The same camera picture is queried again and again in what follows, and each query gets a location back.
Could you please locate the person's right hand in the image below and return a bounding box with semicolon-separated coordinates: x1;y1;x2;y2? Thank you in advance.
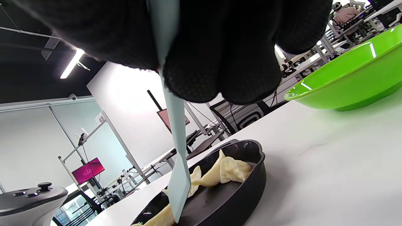
13;0;333;105

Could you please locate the pale cream dumpling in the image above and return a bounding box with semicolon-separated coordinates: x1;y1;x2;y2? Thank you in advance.
200;149;227;188
219;156;253;184
162;165;202;198

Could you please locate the green plastic bowl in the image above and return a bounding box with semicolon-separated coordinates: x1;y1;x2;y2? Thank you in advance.
284;24;402;112

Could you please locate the light blue dessert spatula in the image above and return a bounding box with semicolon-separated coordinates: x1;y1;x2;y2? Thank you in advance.
147;0;191;224

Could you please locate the black cast iron frying pan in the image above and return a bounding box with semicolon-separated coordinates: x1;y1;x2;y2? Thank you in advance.
130;139;267;226

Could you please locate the black mesh office chair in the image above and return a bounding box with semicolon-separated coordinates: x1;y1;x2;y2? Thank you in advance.
209;100;271;135

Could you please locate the monitor with red screen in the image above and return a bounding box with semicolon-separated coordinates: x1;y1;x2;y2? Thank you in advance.
157;108;191;134

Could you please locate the long ceiling light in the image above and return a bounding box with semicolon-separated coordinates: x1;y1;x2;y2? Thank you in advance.
60;48;85;79

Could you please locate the monitor with pink screen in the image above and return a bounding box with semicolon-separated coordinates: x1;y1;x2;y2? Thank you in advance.
71;157;106;186

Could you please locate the black and white left controller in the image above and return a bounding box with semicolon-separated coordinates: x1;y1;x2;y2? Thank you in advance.
0;182;68;226

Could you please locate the silver aluminium frame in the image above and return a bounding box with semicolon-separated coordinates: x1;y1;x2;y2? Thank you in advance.
57;110;151;192

